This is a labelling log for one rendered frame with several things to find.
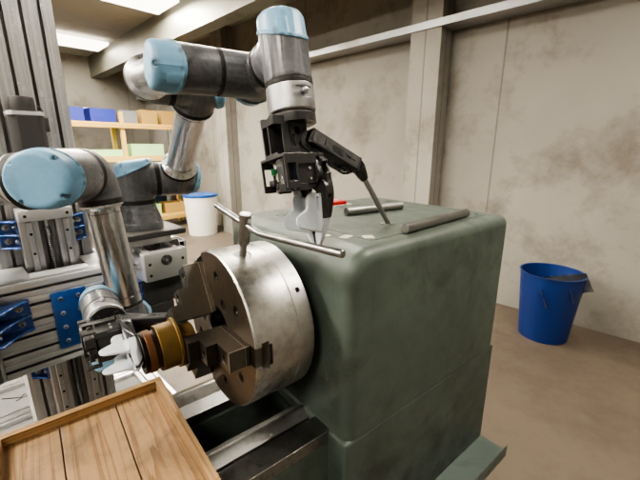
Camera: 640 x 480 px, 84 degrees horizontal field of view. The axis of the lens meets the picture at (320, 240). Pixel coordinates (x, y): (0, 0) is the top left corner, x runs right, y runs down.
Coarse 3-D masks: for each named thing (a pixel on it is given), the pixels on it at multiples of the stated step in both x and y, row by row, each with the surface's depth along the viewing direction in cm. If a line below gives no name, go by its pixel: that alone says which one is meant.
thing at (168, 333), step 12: (156, 324) 65; (168, 324) 65; (180, 324) 67; (144, 336) 62; (156, 336) 62; (168, 336) 62; (180, 336) 63; (144, 348) 60; (156, 348) 61; (168, 348) 62; (180, 348) 63; (144, 360) 61; (156, 360) 61; (168, 360) 62; (180, 360) 64; (144, 372) 63
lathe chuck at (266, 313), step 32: (224, 256) 66; (256, 256) 68; (224, 288) 66; (256, 288) 62; (224, 320) 77; (256, 320) 60; (288, 320) 63; (288, 352) 64; (224, 384) 74; (256, 384) 62; (288, 384) 70
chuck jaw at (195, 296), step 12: (192, 264) 71; (180, 276) 73; (192, 276) 71; (204, 276) 72; (192, 288) 70; (204, 288) 71; (180, 300) 68; (192, 300) 69; (204, 300) 70; (168, 312) 69; (180, 312) 67; (192, 312) 68; (204, 312) 69
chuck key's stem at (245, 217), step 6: (240, 216) 64; (246, 216) 63; (240, 222) 64; (246, 222) 64; (240, 228) 64; (240, 234) 65; (246, 234) 65; (240, 240) 65; (246, 240) 66; (240, 246) 66; (246, 246) 66; (240, 252) 67; (246, 252) 67
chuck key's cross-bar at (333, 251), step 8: (216, 208) 70; (224, 208) 69; (232, 216) 67; (248, 224) 64; (256, 232) 62; (264, 232) 61; (272, 240) 59; (280, 240) 58; (288, 240) 56; (296, 240) 55; (304, 248) 54; (312, 248) 52; (320, 248) 51; (328, 248) 50; (336, 256) 49; (344, 256) 49
